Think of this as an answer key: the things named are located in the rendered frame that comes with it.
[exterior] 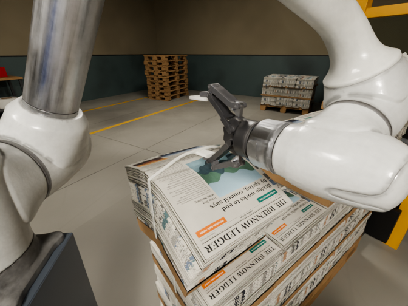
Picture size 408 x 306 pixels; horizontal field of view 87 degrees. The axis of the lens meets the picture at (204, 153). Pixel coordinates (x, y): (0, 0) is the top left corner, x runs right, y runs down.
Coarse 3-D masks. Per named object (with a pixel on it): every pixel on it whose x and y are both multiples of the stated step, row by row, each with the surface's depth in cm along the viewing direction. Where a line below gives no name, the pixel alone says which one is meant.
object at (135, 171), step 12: (156, 156) 75; (168, 156) 70; (132, 168) 63; (144, 168) 58; (132, 180) 66; (144, 180) 57; (132, 192) 70; (144, 192) 59; (144, 204) 62; (144, 216) 63
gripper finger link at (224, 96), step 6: (210, 84) 46; (210, 90) 46; (216, 90) 45; (222, 90) 45; (216, 96) 45; (222, 96) 44; (228, 96) 44; (228, 102) 43; (234, 102) 42; (234, 108) 42
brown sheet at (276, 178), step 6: (270, 174) 101; (276, 180) 100; (282, 180) 97; (288, 186) 95; (294, 186) 93; (300, 192) 91; (306, 192) 89; (312, 198) 87; (318, 198) 85; (324, 204) 84; (330, 204) 84
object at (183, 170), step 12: (192, 156) 64; (228, 156) 63; (156, 168) 57; (168, 168) 57; (180, 168) 57; (192, 168) 57; (204, 168) 57; (156, 180) 52; (168, 180) 52; (180, 180) 52; (156, 192) 52; (156, 204) 54; (156, 216) 56; (156, 228) 57
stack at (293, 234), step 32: (288, 192) 93; (288, 224) 76; (320, 224) 87; (352, 224) 124; (160, 256) 77; (256, 256) 64; (288, 256) 77; (320, 256) 101; (160, 288) 90; (224, 288) 56; (256, 288) 66; (288, 288) 87; (320, 288) 137
